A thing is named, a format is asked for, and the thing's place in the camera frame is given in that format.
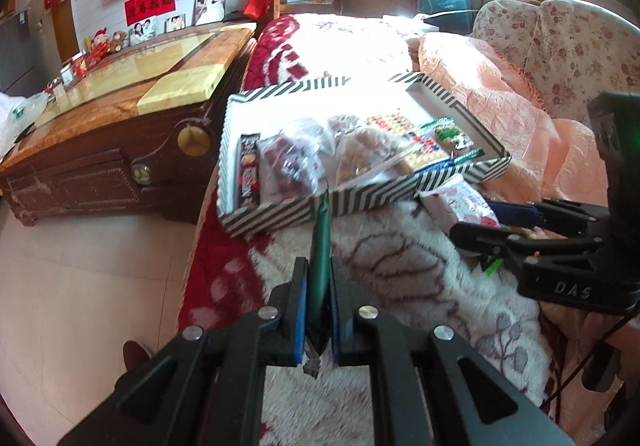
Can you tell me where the green lime snack packet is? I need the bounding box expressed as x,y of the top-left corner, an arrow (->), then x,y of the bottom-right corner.
480,256 -> 503,276

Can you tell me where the pink strawberry snack packet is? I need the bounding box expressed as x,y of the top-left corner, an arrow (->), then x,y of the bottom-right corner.
419,174 -> 500,233

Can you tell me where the dark green snack packet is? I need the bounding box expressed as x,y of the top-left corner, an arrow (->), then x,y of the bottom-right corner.
303,191 -> 332,379

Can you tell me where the dark chocolate bar packet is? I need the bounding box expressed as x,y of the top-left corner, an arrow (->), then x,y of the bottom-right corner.
238,134 -> 260,209

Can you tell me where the clear bag of red dates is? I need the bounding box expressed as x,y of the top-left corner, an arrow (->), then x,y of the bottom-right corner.
257,117 -> 336,203

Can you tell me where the peach quilted blanket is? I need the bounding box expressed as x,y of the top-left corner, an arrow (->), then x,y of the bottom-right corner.
419,33 -> 639,445

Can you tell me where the green cracker packet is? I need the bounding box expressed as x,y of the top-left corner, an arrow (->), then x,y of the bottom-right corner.
421,117 -> 485,162

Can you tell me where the floral sofa cover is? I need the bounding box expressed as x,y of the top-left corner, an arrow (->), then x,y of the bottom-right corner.
472,0 -> 639,125

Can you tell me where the striped white tray box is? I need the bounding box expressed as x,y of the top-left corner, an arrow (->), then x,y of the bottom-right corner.
217,72 -> 511,236

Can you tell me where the wooden marble-top coffee table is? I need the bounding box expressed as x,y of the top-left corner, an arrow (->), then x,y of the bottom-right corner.
1,22 -> 257,227

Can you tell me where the white plastic bag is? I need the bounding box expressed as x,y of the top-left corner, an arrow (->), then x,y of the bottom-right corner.
0,91 -> 49,158

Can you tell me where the grey refrigerator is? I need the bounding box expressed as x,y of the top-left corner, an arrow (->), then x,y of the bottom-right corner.
0,10 -> 40,97

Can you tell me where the red plush toy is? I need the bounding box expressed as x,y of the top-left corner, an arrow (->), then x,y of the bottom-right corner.
90,28 -> 112,63

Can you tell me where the red banner sign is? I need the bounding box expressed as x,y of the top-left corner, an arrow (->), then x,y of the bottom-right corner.
125,0 -> 176,26

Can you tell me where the red gift bag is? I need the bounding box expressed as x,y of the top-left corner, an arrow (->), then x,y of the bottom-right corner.
243,0 -> 273,20

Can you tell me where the small couple photo frame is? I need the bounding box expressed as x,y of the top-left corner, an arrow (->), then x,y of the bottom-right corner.
129,16 -> 156,46

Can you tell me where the small portrait photo frame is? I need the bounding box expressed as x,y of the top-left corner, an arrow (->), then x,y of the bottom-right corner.
165,14 -> 186,33

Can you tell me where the wedding photo frame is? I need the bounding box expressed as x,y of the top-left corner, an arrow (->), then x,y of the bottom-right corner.
193,0 -> 226,26

